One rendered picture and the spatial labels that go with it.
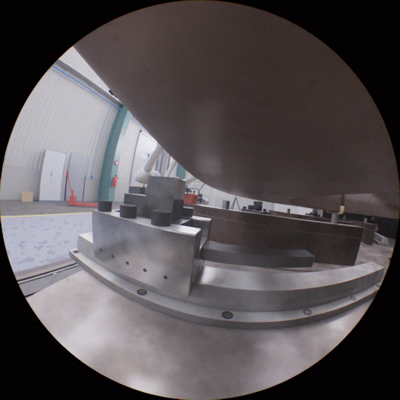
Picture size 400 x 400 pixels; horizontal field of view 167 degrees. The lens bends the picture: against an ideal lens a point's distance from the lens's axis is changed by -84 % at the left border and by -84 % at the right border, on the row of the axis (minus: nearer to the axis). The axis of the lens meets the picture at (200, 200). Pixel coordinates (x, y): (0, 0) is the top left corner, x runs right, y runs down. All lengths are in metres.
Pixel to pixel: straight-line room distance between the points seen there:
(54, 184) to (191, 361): 6.31
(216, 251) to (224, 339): 0.34
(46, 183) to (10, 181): 1.76
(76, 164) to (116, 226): 6.85
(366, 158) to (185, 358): 0.58
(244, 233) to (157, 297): 1.05
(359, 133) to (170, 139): 0.22
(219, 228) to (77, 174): 6.76
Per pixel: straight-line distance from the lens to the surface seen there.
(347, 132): 0.16
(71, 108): 7.66
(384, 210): 4.34
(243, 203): 4.56
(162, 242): 0.40
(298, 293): 0.65
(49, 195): 6.34
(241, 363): 0.52
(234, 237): 1.44
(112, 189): 7.24
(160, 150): 1.65
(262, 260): 0.53
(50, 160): 6.33
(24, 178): 6.67
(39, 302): 0.74
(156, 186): 0.53
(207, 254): 0.51
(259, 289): 0.57
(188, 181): 2.38
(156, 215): 0.40
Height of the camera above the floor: 0.77
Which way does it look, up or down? 1 degrees down
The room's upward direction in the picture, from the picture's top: 7 degrees clockwise
